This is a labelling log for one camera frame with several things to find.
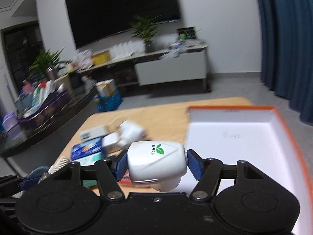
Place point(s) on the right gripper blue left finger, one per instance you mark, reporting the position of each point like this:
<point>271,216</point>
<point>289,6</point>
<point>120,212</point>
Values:
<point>120,165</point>

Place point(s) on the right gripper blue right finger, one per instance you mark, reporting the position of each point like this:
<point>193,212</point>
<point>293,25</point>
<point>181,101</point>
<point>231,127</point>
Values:
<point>196,164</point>

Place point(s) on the teal white bandage box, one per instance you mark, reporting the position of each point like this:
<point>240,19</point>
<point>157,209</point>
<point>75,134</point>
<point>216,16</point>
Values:
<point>89,161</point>

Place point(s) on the white green-leaf plug-in device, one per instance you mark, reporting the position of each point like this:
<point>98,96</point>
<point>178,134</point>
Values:
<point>158,164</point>

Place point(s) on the blue floss pick box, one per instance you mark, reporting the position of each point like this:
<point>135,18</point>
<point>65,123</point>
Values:
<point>86,148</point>

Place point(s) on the clear refill bottle white cap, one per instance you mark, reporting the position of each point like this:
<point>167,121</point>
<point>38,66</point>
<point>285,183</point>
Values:
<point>62,162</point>

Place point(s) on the white usb cube charger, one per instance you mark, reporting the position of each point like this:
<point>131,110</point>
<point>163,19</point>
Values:
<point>111,144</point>

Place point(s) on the white plug-in with bottle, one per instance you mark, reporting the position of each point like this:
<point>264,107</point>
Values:
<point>130,132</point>

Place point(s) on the white charger packaging box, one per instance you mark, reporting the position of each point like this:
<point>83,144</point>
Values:
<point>95,132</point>

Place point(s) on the blue crate with boxes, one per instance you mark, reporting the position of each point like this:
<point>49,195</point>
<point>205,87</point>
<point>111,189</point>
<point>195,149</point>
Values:
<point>108,97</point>

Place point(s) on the orange white shallow box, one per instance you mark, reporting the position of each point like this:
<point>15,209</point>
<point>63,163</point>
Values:
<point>259,135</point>

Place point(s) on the purple patterned storage box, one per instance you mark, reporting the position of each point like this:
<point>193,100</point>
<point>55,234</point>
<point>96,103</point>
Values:
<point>54,103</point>

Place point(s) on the white tv console cabinet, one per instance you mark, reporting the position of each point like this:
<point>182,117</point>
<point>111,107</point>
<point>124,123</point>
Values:
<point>163,66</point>

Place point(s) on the yellow box on console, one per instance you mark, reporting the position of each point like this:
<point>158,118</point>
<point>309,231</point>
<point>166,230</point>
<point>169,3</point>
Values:
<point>101,57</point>

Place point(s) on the white plastic bag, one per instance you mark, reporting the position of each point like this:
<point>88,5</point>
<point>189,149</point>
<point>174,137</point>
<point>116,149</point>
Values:
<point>83,60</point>

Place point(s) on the black glass coffee table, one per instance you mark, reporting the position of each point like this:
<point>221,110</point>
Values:
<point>80,98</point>

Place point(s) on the white wifi router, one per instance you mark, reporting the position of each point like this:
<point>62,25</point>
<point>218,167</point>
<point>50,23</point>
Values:
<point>126,49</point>

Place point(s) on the lilac plastic container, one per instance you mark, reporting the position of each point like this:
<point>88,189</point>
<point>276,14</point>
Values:
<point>11,126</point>

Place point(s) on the potted plant in steel pot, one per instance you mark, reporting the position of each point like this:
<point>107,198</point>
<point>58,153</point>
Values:
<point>44,61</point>

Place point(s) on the black green display box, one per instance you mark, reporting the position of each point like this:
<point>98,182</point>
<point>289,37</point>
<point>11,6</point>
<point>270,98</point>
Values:
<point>188,33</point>

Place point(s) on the potted bamboo on console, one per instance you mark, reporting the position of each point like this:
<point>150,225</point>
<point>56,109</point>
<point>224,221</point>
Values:
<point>145,28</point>

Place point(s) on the dark blue curtain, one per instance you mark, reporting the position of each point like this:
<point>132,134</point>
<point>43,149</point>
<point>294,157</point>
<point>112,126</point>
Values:
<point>286,27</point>

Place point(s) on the wall-mounted black television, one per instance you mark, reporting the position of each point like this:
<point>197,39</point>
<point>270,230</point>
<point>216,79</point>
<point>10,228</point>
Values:
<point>93,20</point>

